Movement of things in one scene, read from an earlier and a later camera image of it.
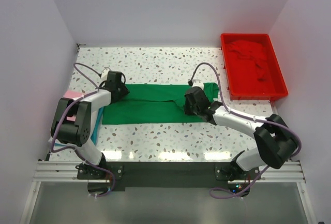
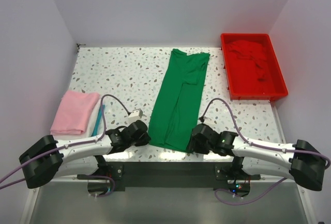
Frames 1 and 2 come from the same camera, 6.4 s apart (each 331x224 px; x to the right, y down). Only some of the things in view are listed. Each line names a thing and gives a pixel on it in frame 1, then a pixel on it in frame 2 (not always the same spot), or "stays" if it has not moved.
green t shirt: [147, 104] to [176, 110]
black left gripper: [124, 91] to [145, 140]
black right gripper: [187, 111] to [193, 147]
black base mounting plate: [167, 174] stays
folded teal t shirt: [94, 136] stays
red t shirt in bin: [248, 68] stays
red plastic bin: [252, 71] stays
